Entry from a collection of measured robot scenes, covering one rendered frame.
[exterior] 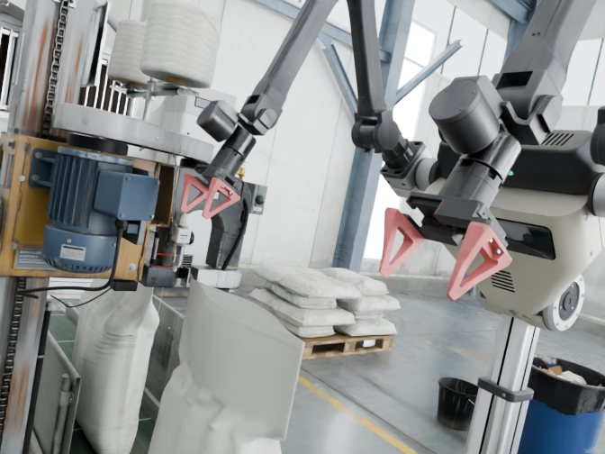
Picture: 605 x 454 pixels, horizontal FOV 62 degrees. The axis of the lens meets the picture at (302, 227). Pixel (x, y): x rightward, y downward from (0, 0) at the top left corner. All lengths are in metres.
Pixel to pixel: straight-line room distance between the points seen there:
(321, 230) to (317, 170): 0.86
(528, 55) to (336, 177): 6.52
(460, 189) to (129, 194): 0.67
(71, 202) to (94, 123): 0.17
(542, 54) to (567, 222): 0.50
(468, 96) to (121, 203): 0.69
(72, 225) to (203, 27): 0.50
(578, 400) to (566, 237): 1.96
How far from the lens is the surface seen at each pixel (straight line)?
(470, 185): 0.58
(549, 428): 3.08
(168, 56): 1.16
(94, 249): 1.10
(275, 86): 1.10
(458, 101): 0.57
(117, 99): 4.19
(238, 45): 6.19
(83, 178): 1.10
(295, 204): 6.73
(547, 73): 0.66
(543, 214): 1.11
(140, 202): 1.06
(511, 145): 0.62
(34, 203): 1.27
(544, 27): 0.71
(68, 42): 1.34
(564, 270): 1.17
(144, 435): 2.00
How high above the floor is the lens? 1.34
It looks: 4 degrees down
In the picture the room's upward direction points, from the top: 11 degrees clockwise
